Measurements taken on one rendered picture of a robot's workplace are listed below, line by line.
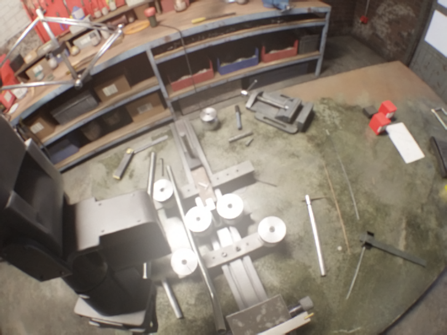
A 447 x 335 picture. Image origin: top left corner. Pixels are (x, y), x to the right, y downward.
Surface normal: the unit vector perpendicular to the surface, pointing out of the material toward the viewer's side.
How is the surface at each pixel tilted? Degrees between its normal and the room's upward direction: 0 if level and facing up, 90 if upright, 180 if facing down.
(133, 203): 19
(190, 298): 0
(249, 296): 0
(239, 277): 0
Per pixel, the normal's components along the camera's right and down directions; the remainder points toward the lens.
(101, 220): 0.07, -0.72
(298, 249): -0.11, -0.51
